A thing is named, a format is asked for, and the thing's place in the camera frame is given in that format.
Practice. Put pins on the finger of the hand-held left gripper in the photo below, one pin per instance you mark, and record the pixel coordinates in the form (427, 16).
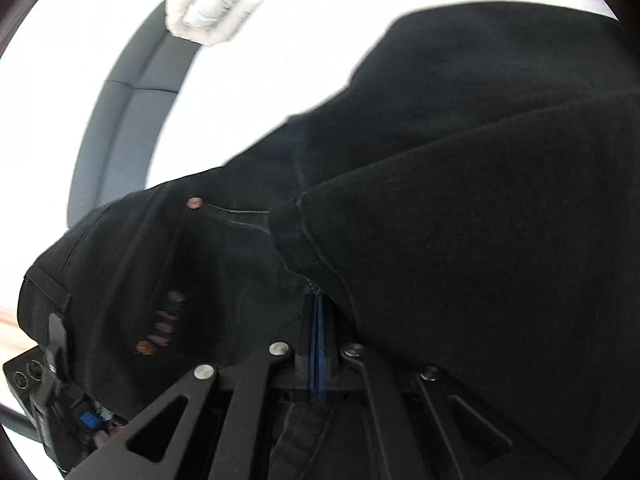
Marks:
(57, 335)

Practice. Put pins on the folded beige duvet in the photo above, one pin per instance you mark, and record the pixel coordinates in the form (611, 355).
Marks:
(220, 10)

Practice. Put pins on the black pants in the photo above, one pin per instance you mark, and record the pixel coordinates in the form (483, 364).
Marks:
(450, 200)

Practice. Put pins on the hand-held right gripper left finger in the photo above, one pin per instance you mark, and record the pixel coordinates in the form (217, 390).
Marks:
(235, 410)

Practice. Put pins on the bed with white sheet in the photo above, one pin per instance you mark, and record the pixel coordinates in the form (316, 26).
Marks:
(240, 100)

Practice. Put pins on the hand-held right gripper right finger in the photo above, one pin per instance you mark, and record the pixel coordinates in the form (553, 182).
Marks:
(395, 410)

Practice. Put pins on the grey upholstered headboard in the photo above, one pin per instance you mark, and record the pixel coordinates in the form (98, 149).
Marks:
(115, 125)

